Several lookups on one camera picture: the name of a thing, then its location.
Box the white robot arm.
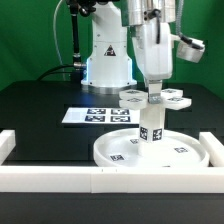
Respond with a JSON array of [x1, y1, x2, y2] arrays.
[[82, 0, 176, 104]]

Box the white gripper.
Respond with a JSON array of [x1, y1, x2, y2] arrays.
[[132, 20, 173, 104]]

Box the white cross-shaped table base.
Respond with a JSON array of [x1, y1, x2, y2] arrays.
[[119, 88, 192, 110]]

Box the white cable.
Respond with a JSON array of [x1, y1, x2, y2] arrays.
[[52, 0, 67, 81]]

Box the black cables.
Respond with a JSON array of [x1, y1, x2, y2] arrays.
[[36, 64, 87, 82]]

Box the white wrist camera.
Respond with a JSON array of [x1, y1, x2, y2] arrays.
[[176, 38, 205, 63]]

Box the white fence bar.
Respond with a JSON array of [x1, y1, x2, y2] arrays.
[[0, 166, 224, 193], [199, 132, 224, 167], [0, 130, 16, 166]]

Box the white marker sheet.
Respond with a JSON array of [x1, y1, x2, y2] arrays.
[[62, 107, 140, 124]]

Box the white front fence bar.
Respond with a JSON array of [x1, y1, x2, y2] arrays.
[[0, 166, 224, 193]]

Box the white left fence bar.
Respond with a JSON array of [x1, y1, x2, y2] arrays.
[[0, 130, 16, 166]]

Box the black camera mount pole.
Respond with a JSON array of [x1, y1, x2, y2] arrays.
[[66, 0, 96, 68]]

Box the white right fence bar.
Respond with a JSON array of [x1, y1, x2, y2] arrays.
[[199, 132, 224, 167]]

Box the white round table top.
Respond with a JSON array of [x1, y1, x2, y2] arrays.
[[93, 128, 209, 168]]

